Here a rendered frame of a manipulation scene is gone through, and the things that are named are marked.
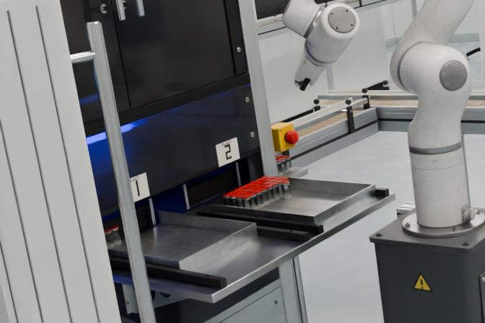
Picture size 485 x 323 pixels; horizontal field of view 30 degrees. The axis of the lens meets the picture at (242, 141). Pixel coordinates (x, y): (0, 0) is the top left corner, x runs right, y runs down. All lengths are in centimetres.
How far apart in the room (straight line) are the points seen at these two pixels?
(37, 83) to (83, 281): 32
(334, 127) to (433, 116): 102
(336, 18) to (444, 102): 30
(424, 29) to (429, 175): 33
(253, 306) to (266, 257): 58
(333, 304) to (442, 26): 209
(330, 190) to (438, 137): 48
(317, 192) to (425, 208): 44
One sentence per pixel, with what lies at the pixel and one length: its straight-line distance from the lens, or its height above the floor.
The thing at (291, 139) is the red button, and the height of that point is 99.
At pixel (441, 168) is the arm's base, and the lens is 206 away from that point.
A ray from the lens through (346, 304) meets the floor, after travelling 395.
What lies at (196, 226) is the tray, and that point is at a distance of 230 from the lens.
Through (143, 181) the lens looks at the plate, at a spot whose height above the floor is 103.
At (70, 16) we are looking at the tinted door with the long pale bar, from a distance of 211.
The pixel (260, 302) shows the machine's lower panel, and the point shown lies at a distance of 261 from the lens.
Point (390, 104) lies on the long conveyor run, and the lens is 323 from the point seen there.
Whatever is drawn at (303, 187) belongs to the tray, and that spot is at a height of 89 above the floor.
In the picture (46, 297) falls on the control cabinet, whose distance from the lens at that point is 142.
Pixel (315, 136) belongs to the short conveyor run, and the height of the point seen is 92.
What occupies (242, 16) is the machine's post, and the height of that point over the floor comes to 136.
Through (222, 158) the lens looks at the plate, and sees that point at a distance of 243.
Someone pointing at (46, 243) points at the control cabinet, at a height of 117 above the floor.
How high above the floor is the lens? 157
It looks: 12 degrees down
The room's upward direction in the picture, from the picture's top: 9 degrees counter-clockwise
